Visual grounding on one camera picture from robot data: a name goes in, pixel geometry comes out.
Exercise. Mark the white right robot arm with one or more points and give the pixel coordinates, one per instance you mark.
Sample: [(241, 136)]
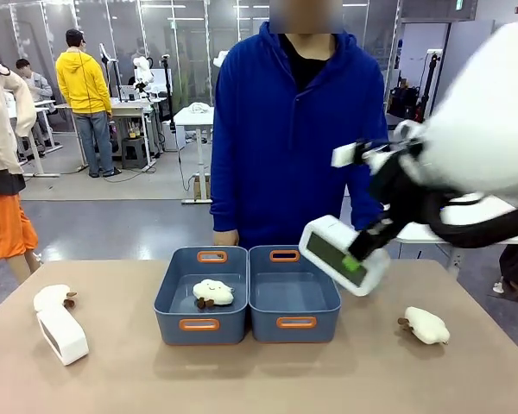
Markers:
[(479, 129)]

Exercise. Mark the white side table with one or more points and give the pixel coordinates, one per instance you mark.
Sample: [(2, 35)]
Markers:
[(423, 235)]

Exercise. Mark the person in cream cardigan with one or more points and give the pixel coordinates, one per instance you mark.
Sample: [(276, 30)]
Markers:
[(2, 142)]

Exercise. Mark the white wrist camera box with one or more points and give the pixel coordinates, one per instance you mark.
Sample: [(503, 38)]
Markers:
[(344, 155)]

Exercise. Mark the person's right hand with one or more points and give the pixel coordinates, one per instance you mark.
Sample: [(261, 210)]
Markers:
[(225, 238)]

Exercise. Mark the white standing desk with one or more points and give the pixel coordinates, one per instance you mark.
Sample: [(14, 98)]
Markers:
[(129, 108)]

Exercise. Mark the white table with cloth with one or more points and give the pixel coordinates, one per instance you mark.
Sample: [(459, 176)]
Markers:
[(194, 116)]

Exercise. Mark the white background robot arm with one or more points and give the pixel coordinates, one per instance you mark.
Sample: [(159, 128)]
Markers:
[(141, 73)]

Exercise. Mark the white cloud plush smiling face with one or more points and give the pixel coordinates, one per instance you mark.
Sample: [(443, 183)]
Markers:
[(211, 292)]

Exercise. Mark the white digital clock dark display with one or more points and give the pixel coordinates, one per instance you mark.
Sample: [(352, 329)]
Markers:
[(62, 336), (328, 254)]

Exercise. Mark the black tripod stand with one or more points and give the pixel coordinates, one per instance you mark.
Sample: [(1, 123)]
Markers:
[(431, 82)]

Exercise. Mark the person in yellow hoodie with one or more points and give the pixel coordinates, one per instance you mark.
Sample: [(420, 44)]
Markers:
[(84, 90)]

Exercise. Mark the seated person grey jacket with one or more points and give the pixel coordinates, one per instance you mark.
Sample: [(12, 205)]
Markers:
[(34, 84)]

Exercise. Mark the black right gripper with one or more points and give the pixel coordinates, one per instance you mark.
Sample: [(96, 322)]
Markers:
[(399, 185)]

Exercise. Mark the grey plastic step stool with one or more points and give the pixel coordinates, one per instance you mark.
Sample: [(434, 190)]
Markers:
[(134, 153)]

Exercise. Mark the person in blue hoodie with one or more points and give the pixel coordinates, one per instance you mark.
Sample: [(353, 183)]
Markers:
[(285, 138)]

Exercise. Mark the white cloud plush toy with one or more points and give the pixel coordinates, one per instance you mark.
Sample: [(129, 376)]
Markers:
[(427, 325), (52, 296)]

